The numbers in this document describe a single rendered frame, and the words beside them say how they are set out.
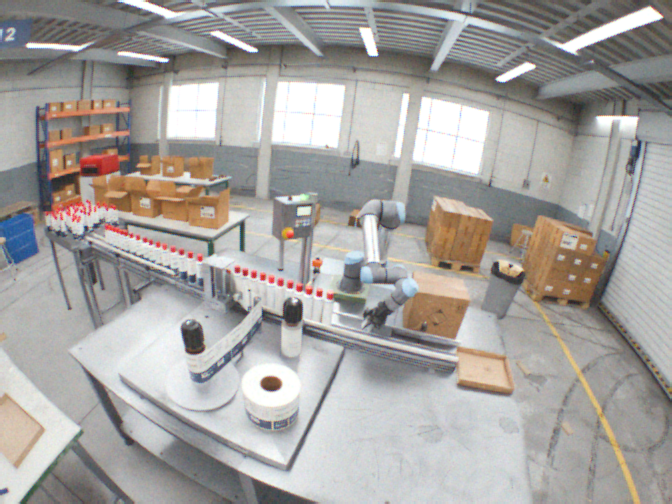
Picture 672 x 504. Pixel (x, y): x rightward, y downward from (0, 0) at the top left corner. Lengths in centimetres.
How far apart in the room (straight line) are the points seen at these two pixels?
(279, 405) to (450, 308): 100
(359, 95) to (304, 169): 209
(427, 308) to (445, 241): 324
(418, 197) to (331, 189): 196
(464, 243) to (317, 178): 371
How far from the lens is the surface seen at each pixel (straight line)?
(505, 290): 373
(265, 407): 101
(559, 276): 489
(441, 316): 163
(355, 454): 115
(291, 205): 139
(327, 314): 149
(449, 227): 472
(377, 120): 674
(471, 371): 162
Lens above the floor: 182
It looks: 23 degrees down
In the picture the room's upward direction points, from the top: 7 degrees clockwise
